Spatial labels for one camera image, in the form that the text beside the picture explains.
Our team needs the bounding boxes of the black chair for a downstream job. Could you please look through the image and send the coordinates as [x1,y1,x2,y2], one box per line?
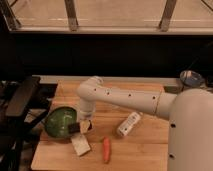
[0,76,57,171]

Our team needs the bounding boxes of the metal window frame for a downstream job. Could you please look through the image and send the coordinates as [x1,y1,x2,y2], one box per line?
[0,0,213,35]

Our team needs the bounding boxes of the metal bowl with blue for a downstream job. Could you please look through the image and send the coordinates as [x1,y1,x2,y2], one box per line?
[180,70,204,87]

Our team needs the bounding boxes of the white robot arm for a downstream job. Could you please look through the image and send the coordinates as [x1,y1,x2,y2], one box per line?
[76,76,213,171]

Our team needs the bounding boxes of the white plastic bottle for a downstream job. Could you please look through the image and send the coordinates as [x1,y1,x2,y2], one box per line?
[117,112,142,137]

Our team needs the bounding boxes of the green bowl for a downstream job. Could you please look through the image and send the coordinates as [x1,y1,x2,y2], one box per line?
[44,106,78,139]

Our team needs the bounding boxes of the wooden cutting board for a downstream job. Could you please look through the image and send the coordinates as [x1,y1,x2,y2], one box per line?
[30,79,171,171]

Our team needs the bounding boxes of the white sponge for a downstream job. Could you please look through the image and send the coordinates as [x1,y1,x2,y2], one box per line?
[71,133,91,156]

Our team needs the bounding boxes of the black eraser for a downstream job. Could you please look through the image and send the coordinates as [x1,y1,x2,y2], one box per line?
[68,123,80,133]

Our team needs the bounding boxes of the orange carrot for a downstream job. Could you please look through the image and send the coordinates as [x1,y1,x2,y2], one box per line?
[103,137,111,163]

